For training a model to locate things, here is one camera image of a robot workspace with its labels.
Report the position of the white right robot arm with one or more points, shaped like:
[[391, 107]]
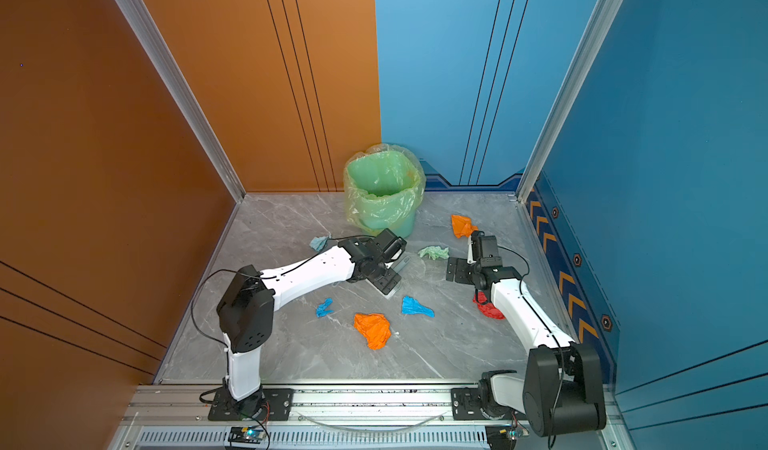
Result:
[[561, 391]]

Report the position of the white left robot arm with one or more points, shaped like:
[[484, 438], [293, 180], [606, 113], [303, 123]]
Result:
[[246, 309]]

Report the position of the green trash bin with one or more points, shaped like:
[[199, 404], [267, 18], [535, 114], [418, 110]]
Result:
[[401, 224]]

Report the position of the red paper scrap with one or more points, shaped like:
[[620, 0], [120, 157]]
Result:
[[486, 307]]

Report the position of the mint green paper scrap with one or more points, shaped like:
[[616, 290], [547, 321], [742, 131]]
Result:
[[434, 252]]

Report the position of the small orange paper scrap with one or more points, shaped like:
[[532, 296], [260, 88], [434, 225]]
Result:
[[462, 226]]

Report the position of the bright blue paper scrap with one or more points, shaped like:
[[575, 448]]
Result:
[[411, 306]]

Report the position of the pale blue paper scrap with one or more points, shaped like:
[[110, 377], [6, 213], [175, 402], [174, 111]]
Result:
[[319, 244]]

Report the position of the large orange paper scrap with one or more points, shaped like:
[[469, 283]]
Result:
[[375, 328]]

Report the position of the small blue twisted scrap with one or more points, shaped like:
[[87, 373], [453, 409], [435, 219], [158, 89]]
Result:
[[324, 308]]

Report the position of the left green circuit board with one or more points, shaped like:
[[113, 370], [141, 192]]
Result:
[[248, 437]]

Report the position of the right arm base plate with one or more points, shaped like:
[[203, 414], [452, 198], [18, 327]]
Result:
[[466, 404]]

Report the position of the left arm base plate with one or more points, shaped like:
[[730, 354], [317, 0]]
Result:
[[265, 405]]

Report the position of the aluminium front rail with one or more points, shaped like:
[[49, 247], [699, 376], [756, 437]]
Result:
[[337, 404]]

